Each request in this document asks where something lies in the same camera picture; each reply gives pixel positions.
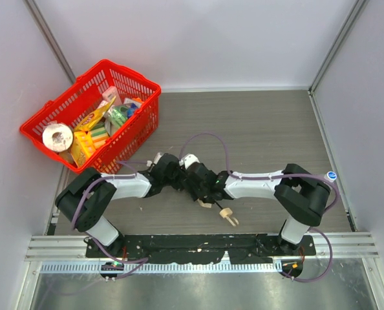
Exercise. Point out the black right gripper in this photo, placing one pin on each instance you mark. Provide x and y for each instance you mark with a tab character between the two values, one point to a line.
206	194

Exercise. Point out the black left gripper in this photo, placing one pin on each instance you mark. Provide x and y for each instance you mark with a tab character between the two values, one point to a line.
178	180

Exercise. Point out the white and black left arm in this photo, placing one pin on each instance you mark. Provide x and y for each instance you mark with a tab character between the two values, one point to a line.
85	200

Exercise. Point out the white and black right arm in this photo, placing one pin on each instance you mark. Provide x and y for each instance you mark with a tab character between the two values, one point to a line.
303	195

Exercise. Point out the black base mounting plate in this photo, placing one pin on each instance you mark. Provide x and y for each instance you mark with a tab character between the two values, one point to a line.
204	249

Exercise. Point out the green white wrapped package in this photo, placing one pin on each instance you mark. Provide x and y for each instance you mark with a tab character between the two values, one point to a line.
116	116

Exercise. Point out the yellow green sponge pack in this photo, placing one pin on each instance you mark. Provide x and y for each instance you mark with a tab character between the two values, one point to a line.
99	136

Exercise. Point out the orange plastic package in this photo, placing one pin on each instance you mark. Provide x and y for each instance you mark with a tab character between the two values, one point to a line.
82	148

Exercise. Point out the pink white small package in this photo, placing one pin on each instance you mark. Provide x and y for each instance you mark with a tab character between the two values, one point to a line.
110	94

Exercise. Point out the white toilet paper roll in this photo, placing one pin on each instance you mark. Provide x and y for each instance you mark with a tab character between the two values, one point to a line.
57	137

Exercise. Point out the clear plastic water bottle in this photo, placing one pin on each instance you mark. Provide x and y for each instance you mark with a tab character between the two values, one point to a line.
331	176

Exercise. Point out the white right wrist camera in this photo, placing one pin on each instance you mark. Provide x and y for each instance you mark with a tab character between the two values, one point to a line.
188	160

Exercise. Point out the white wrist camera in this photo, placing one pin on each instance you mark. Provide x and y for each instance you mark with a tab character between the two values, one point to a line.
155	160
188	160

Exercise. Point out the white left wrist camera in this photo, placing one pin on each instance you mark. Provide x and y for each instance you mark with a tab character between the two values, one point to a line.
155	160

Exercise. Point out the white slotted cable duct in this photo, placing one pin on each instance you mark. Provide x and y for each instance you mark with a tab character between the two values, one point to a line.
103	267

